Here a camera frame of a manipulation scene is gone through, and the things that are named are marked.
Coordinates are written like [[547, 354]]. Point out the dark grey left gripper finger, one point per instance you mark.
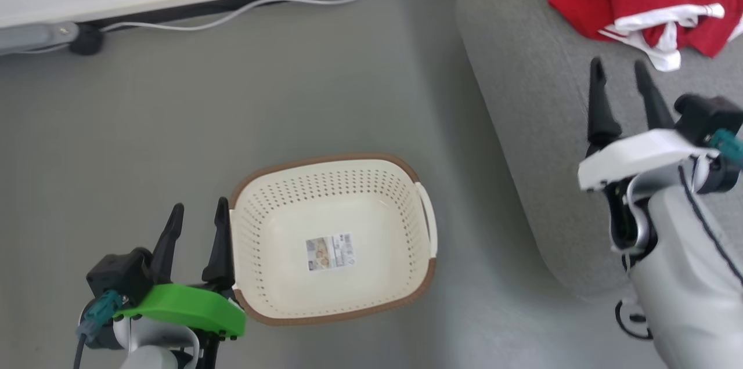
[[165, 253], [220, 259]]

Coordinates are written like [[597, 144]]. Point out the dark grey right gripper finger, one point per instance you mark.
[[602, 114], [655, 105]]

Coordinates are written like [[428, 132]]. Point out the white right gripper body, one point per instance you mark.
[[638, 157]]

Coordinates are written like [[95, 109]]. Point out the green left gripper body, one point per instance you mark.
[[186, 305]]

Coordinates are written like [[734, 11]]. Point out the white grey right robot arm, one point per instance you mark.
[[679, 276]]

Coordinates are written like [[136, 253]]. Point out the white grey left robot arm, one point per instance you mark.
[[151, 346]]

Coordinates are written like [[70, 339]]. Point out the cream perforated laundry basket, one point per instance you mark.
[[278, 224]]

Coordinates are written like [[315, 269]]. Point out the grey fabric sofa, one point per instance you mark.
[[540, 143]]

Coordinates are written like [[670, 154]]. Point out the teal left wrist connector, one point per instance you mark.
[[104, 308]]

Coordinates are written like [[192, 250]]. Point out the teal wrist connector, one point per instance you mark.
[[728, 145], [104, 308]]

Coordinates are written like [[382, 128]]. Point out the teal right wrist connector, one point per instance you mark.
[[728, 145]]

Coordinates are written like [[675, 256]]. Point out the paper label sticker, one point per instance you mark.
[[329, 253]]

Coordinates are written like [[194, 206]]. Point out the black round floor foot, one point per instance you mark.
[[87, 39]]

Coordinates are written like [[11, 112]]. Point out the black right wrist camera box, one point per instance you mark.
[[705, 114]]

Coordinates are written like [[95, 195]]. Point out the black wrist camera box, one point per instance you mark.
[[705, 114], [119, 276]]

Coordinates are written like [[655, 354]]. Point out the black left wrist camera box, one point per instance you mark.
[[119, 276]]

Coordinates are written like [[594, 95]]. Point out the grey metal frame leg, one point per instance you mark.
[[35, 35]]

